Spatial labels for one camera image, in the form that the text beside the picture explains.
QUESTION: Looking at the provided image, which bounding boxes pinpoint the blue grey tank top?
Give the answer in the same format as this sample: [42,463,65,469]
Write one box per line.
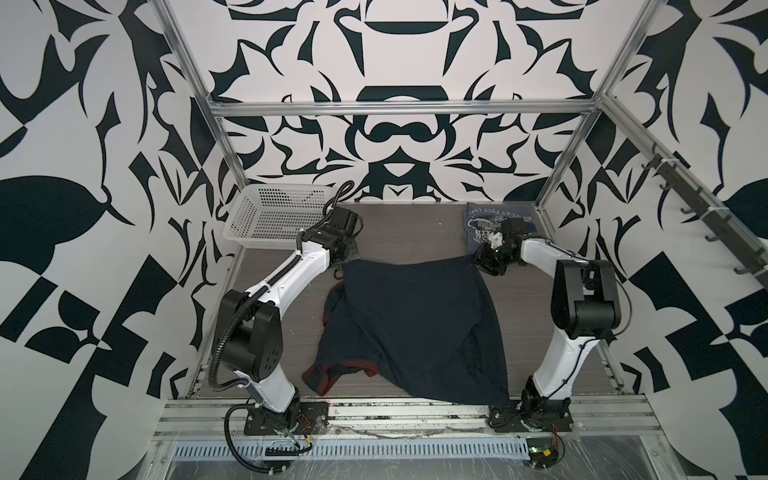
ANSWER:
[462,202,537,255]

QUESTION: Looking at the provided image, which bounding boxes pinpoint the white plastic laundry basket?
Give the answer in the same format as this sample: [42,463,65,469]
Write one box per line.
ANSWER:
[223,184,332,250]

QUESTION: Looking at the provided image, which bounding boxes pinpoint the black printed tank top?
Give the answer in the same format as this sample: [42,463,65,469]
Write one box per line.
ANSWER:
[302,256,510,406]

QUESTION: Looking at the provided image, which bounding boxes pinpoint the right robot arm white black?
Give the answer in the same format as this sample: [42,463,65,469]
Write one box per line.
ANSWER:
[473,218,622,432]

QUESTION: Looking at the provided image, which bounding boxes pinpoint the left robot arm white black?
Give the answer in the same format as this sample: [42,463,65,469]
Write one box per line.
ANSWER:
[206,206,363,431]

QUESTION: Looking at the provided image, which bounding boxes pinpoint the small electronics board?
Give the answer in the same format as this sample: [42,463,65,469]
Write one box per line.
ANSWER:
[527,438,562,471]

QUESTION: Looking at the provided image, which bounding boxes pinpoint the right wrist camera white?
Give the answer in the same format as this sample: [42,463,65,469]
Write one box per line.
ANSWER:
[487,232,504,250]

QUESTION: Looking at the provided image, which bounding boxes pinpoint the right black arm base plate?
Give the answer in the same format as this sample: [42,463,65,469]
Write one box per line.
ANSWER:
[486,402,573,433]

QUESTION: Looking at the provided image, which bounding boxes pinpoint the aluminium frame crossbar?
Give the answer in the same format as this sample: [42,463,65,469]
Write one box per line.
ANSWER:
[208,99,596,118]

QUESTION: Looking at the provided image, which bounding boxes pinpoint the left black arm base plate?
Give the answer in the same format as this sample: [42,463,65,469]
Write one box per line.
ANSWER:
[244,400,329,436]

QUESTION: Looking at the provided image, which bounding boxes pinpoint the white slotted cable duct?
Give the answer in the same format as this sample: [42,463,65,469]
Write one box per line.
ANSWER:
[172,438,530,461]

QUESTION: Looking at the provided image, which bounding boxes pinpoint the black left base cable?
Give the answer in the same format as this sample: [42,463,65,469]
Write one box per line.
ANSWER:
[223,403,313,475]

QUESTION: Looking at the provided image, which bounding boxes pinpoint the black wall hook rack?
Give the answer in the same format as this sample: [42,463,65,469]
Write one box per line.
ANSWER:
[643,142,767,290]

